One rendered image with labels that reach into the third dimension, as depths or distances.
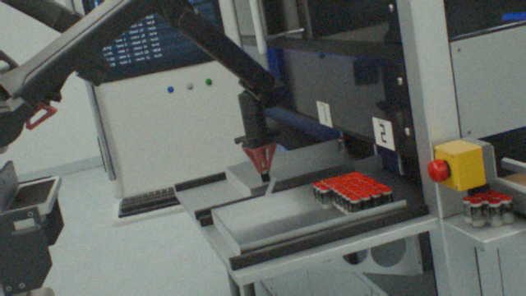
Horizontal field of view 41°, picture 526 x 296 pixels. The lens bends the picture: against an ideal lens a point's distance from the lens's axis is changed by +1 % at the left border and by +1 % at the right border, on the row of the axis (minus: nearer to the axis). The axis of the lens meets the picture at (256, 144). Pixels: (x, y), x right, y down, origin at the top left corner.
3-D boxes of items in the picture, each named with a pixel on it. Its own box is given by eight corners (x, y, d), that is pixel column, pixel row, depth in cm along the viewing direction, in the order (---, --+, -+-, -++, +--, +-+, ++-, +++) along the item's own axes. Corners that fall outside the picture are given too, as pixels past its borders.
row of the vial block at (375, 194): (351, 192, 156) (348, 173, 155) (386, 213, 139) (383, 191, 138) (342, 195, 155) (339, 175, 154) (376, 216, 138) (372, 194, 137)
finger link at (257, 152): (284, 169, 172) (277, 133, 170) (260, 178, 169) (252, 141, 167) (269, 167, 178) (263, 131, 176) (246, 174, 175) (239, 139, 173)
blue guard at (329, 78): (209, 79, 318) (201, 40, 314) (419, 154, 134) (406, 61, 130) (208, 80, 318) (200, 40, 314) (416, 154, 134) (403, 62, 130)
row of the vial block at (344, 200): (333, 197, 155) (329, 178, 154) (366, 219, 138) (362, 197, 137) (323, 200, 154) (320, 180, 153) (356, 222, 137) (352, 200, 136)
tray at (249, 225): (355, 186, 160) (352, 172, 160) (408, 216, 136) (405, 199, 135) (214, 224, 153) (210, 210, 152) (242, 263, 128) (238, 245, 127)
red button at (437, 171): (445, 176, 125) (442, 154, 124) (457, 180, 121) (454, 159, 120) (426, 181, 124) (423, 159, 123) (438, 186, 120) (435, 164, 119)
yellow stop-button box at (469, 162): (472, 173, 128) (468, 136, 127) (496, 182, 122) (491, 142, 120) (436, 183, 127) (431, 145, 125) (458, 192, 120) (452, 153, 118)
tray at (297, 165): (342, 150, 195) (339, 137, 195) (383, 168, 171) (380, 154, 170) (227, 179, 187) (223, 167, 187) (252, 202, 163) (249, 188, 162)
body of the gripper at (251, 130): (282, 136, 171) (276, 108, 170) (246, 148, 167) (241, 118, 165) (269, 135, 177) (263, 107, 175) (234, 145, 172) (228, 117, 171)
